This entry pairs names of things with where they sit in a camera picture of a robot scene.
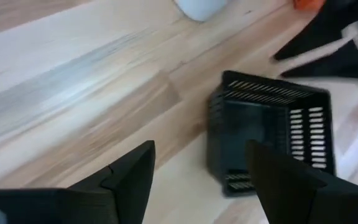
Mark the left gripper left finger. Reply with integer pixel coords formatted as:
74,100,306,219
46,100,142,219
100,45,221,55
68,139,157,224

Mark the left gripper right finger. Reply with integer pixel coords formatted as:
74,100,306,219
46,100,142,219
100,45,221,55
244,139,338,224

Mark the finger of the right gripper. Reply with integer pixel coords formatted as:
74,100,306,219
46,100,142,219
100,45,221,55
271,0,358,62
280,36,358,87

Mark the orange plastic basket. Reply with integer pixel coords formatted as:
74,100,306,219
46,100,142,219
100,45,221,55
291,0,326,12

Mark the black slotted plastic basket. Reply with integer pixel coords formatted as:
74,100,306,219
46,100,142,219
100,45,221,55
206,70,336,198

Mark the white plastic basket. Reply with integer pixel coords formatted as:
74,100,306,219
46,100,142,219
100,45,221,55
173,0,230,22

